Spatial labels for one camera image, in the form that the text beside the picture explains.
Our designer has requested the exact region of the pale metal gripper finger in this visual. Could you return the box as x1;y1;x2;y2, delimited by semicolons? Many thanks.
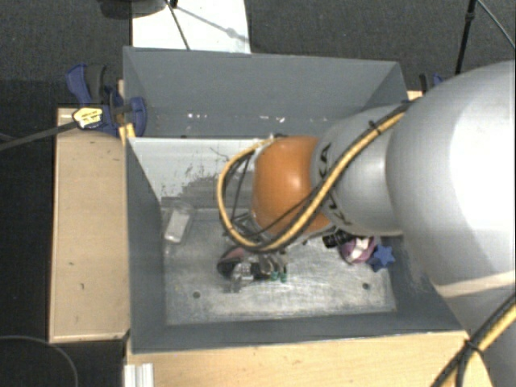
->
227;262;253;294

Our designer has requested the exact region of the black and red object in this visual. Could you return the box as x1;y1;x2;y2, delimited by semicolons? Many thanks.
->
216;247;248;278

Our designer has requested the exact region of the clear glass cup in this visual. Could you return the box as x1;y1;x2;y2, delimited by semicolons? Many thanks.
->
162;201;195;244

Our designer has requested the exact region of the blue star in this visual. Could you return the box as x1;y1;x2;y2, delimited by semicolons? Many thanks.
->
368;243;397;273

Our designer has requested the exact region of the pale wood board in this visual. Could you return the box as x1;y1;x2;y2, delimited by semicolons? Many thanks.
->
48;106;132;344

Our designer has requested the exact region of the grey metal bin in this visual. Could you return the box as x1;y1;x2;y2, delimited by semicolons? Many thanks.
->
121;45;471;355

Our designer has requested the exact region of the black cylinder on white bracket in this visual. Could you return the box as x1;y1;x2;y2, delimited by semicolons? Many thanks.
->
321;231;352;250

